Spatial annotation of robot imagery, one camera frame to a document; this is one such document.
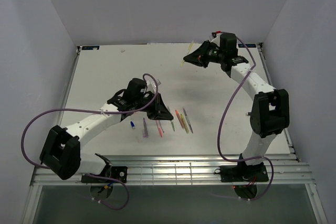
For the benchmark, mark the orange highlighter pen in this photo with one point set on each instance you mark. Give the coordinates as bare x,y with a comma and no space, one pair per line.
179,119

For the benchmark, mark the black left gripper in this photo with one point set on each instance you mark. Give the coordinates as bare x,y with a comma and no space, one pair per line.
159,108

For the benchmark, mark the yellow highlighter pen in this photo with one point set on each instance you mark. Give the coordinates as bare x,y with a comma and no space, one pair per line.
184,123

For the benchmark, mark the pink label clear pen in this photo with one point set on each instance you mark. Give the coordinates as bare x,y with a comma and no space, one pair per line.
187,120

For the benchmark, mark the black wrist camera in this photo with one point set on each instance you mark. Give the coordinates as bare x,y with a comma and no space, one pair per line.
135,89
228,41

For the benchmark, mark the red highlighter pen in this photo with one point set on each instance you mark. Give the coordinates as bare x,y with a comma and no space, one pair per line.
159,128

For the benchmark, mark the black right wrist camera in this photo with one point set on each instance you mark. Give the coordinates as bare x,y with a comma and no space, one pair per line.
228,41

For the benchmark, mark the dark blue left corner sticker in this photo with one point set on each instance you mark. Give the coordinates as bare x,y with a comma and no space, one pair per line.
90,47

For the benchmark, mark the green label clear pen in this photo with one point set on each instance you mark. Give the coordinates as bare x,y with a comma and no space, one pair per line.
172,121

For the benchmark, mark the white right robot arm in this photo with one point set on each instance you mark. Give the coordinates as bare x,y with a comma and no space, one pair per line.
269,114

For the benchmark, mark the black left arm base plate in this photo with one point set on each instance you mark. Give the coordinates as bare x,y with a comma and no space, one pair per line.
115,172

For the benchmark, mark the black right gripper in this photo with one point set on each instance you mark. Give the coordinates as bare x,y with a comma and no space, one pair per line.
198,57

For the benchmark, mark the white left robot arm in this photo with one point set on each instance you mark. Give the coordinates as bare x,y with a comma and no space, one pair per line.
62,148

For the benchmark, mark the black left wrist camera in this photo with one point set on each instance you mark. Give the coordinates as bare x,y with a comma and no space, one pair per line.
135,89

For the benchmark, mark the purple highlighter pen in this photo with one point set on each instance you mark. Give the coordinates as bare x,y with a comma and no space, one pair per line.
145,133

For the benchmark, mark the dark blue corner sticker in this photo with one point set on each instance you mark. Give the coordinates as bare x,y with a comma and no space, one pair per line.
90,47
247,45

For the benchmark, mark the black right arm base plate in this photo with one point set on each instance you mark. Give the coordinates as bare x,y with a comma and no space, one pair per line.
243,173

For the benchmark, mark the aluminium frame rail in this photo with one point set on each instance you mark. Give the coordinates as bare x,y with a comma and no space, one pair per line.
202,170

